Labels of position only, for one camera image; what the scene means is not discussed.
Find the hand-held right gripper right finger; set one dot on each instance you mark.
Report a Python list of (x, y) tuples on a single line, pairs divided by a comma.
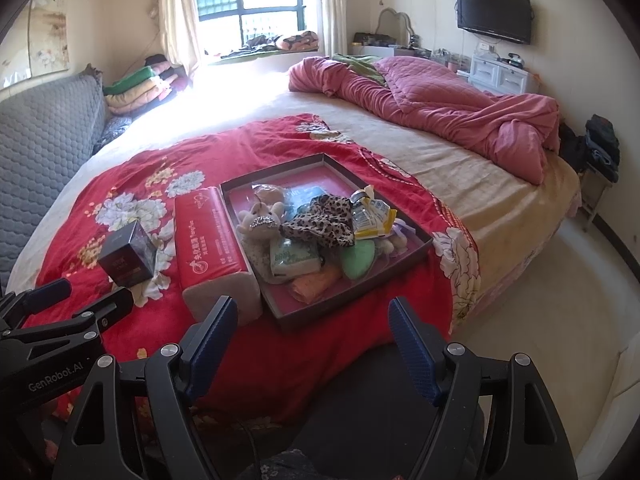
[(410, 345)]

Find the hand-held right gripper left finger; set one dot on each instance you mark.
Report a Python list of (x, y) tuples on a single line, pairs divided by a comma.
[(215, 340)]

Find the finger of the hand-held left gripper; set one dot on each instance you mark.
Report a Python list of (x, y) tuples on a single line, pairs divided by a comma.
[(45, 291), (112, 305)]

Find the white floral cloth pouch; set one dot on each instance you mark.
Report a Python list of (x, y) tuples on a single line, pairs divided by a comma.
[(260, 260)]

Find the dark cardboard tray box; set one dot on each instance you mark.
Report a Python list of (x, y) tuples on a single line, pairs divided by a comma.
[(320, 317)]

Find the green sponge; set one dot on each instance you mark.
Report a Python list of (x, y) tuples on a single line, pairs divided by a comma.
[(362, 260)]

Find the orange packet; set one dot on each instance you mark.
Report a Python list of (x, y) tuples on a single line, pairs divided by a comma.
[(317, 285)]

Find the green floral tissue pack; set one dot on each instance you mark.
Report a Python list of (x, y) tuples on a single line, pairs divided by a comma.
[(295, 257)]

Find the white plush toy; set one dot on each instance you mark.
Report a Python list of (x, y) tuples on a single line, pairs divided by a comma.
[(257, 220)]

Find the yellow white pouch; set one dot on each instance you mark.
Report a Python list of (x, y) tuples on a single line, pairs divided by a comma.
[(372, 215)]

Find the leopard print cloth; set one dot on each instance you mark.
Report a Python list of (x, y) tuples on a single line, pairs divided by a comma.
[(320, 222)]

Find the black box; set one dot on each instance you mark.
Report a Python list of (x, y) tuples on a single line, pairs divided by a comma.
[(127, 255)]

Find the red floral blanket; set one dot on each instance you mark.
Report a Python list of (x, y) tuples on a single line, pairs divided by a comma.
[(325, 360)]

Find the person's dark pants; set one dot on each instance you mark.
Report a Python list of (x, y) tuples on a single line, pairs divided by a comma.
[(350, 410)]

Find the red tissue pack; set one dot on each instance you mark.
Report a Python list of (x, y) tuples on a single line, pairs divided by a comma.
[(210, 250)]

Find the grey quilted headboard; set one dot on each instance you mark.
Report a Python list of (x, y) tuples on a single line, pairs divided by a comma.
[(45, 160)]

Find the person's floral clothing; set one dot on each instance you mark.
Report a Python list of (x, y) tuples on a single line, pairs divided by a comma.
[(280, 465)]

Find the bed with cream sheet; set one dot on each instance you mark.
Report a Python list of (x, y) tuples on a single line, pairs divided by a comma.
[(450, 190)]

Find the dark patterned pillow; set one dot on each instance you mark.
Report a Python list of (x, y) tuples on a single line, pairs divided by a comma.
[(112, 132)]

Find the pink book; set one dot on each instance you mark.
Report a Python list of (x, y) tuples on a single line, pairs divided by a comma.
[(320, 177)]

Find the stack of folded blankets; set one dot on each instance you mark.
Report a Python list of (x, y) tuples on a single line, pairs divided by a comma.
[(140, 87)]

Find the small stool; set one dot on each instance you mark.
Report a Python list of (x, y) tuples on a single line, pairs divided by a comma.
[(597, 200)]

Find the pink quilt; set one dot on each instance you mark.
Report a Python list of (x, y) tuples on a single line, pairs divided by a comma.
[(450, 105)]

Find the pile of dark clothes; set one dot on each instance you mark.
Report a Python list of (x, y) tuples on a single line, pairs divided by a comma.
[(597, 145)]

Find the green blanket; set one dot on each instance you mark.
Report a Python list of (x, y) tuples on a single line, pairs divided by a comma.
[(357, 67)]

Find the white drawer cabinet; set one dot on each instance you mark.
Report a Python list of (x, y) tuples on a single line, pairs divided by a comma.
[(502, 75)]

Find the cream curtain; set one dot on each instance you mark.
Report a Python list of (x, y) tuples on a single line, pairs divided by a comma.
[(334, 5), (177, 15)]

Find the dressing table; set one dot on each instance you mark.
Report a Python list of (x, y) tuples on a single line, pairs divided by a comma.
[(372, 45)]

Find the patterned bedding on windowsill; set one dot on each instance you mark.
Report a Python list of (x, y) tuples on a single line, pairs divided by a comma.
[(295, 41)]

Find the vanity mirror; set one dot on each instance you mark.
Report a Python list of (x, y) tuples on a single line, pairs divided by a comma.
[(392, 25)]

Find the black television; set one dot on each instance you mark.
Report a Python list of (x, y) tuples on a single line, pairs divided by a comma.
[(492, 15)]

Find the flower wall painting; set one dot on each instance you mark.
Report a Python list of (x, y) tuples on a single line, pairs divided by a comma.
[(40, 35)]

